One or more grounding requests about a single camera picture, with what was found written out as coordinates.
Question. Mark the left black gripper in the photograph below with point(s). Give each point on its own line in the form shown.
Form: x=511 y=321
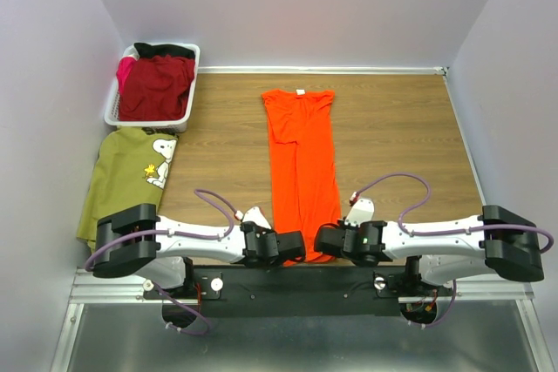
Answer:
x=292 y=243

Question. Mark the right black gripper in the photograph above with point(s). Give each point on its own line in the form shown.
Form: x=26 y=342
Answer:
x=327 y=240

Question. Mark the orange t shirt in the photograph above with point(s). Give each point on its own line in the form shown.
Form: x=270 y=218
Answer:
x=304 y=190

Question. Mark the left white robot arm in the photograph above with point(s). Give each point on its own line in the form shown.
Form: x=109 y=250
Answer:
x=139 y=241

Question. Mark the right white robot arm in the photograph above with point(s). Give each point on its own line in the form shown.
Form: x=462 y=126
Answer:
x=497 y=241

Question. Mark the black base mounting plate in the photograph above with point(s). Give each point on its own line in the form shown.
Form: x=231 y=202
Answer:
x=316 y=290

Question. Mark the olive green snoopy t shirt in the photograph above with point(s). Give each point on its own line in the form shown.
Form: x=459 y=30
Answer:
x=132 y=168

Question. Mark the dark red t shirt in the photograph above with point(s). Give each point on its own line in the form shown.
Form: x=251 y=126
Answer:
x=157 y=89

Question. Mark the white plastic laundry basket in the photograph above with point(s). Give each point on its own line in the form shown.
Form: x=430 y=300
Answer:
x=180 y=125

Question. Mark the pink t shirt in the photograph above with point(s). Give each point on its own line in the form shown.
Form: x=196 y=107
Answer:
x=123 y=70

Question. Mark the black t shirt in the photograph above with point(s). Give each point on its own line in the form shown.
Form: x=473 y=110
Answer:
x=146 y=50

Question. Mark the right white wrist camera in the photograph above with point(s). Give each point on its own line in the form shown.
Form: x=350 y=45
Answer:
x=361 y=210

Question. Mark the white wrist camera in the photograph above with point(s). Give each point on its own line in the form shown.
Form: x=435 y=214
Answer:
x=361 y=210
x=253 y=214

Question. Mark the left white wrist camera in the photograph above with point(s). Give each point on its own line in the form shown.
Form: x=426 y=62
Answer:
x=253 y=214

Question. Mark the aluminium frame rail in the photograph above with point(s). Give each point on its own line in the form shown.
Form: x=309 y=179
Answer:
x=87 y=289

